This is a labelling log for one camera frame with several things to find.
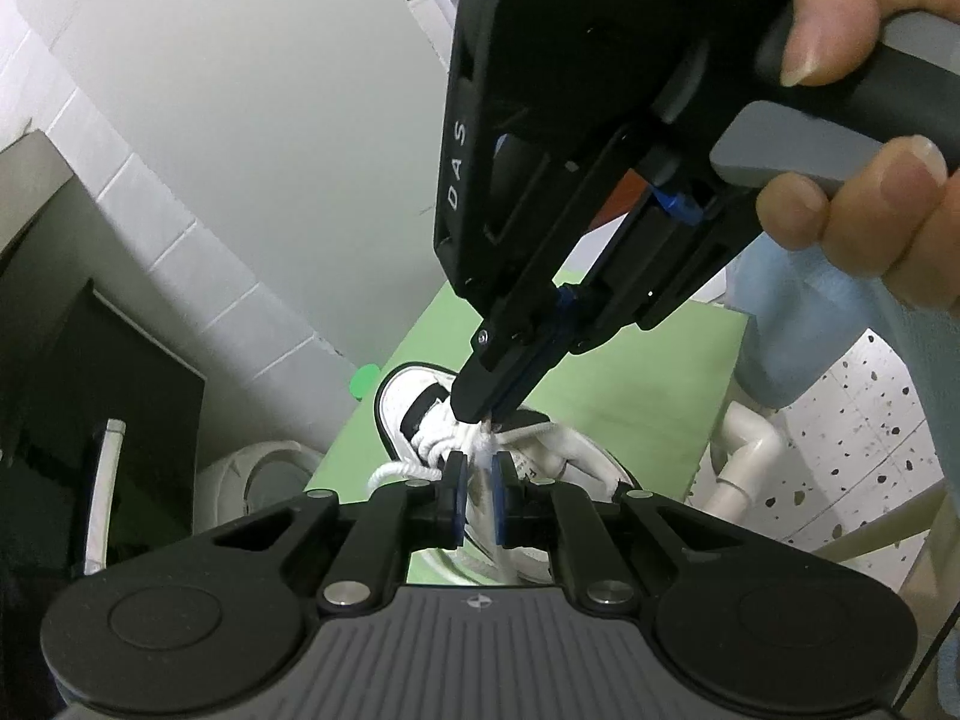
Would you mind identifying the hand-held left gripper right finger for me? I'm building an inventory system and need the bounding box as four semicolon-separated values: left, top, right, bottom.
490;451;758;614

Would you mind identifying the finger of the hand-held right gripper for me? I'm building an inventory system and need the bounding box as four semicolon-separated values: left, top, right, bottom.
491;283;646;427
448;286;563;423

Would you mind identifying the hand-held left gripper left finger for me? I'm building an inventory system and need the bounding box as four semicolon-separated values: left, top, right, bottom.
201;450;470;612

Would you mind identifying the white shoelace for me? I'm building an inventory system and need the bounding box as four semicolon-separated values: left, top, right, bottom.
364;409;625;587

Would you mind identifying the white and black sneaker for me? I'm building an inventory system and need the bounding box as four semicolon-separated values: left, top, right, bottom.
373;362;647;587

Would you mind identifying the person's right hand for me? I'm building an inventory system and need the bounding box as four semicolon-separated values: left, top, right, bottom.
756;0;960;310

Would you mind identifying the green mat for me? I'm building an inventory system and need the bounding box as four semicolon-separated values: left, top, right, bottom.
304;266;752;587

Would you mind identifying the brown wooden cabinet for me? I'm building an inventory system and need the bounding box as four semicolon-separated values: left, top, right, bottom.
566;169;655;272

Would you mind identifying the grey foam board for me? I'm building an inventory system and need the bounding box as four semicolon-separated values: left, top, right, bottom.
7;0;467;377

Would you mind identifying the silver door handle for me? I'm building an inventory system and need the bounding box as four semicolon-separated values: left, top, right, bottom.
81;418;127;578

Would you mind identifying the black cable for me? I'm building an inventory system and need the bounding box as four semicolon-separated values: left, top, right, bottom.
896;600;950;713

